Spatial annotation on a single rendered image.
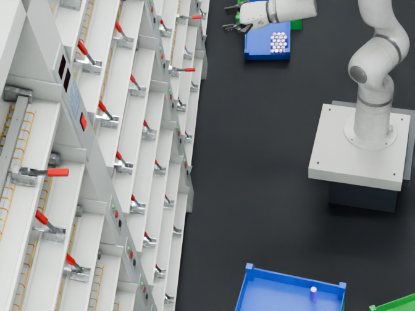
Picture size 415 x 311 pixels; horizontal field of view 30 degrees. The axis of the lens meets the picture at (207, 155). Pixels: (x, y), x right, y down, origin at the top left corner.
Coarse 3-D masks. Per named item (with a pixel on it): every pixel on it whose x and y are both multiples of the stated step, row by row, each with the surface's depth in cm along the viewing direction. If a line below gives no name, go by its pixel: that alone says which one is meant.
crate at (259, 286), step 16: (256, 272) 236; (272, 272) 233; (256, 288) 236; (272, 288) 236; (288, 288) 235; (304, 288) 234; (320, 288) 232; (336, 288) 229; (240, 304) 232; (256, 304) 233; (272, 304) 232; (288, 304) 232; (304, 304) 231; (320, 304) 231; (336, 304) 230
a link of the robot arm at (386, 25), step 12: (360, 0) 235; (372, 0) 232; (384, 0) 232; (360, 12) 239; (372, 12) 235; (384, 12) 235; (372, 24) 239; (384, 24) 238; (396, 24) 241; (384, 36) 247; (396, 36) 245; (396, 48) 246; (408, 48) 250
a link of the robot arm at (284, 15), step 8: (280, 0) 264; (288, 0) 263; (296, 0) 262; (304, 0) 261; (312, 0) 261; (280, 8) 263; (288, 8) 263; (296, 8) 262; (304, 8) 261; (312, 8) 261; (280, 16) 264; (288, 16) 264; (296, 16) 264; (304, 16) 264; (312, 16) 264
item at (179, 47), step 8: (184, 0) 299; (184, 8) 297; (184, 32) 289; (176, 40) 286; (184, 40) 287; (176, 48) 284; (184, 48) 285; (176, 56) 282; (176, 64) 279; (176, 80) 275; (176, 88) 273; (176, 96) 271; (176, 104) 266
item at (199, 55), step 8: (200, 56) 332; (200, 64) 332; (192, 72) 329; (200, 72) 329; (192, 80) 326; (200, 80) 327; (192, 88) 321; (192, 96) 321; (192, 104) 318; (192, 112) 316; (192, 120) 314; (192, 128) 311; (192, 136) 307; (184, 144) 306; (192, 144) 307
